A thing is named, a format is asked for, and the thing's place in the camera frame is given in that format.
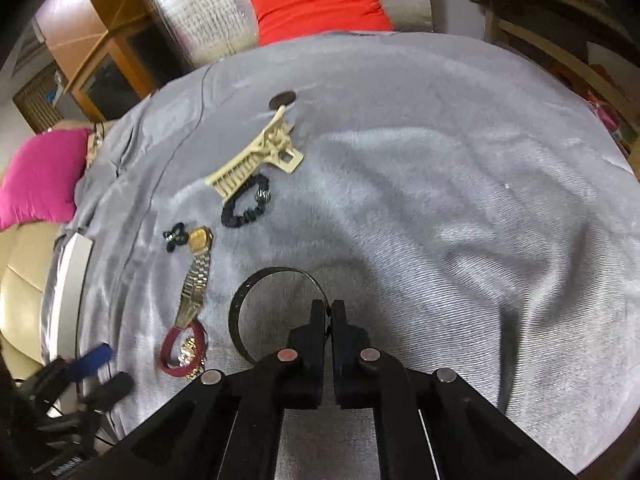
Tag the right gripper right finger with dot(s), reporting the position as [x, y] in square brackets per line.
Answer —
[355, 381]

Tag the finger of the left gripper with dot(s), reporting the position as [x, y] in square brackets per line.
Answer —
[107, 395]
[88, 364]

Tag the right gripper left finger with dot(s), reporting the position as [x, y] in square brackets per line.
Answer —
[303, 384]

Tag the gold metal wrist watch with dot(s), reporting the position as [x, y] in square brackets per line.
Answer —
[192, 296]

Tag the cream hair claw clip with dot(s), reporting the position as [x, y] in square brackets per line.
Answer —
[272, 146]

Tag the white jewelry tray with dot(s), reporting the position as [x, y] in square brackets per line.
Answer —
[67, 295]

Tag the beige leather sofa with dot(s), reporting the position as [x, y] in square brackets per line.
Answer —
[26, 258]

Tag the magenta pillow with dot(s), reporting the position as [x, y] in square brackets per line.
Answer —
[39, 183]

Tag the grey bed sheet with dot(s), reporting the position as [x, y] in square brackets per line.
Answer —
[469, 210]

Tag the wooden cabinet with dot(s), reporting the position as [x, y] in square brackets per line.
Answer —
[113, 53]

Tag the red pillow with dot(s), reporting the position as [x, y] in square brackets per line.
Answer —
[280, 20]

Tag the wooden stair railing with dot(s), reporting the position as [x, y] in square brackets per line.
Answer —
[587, 46]

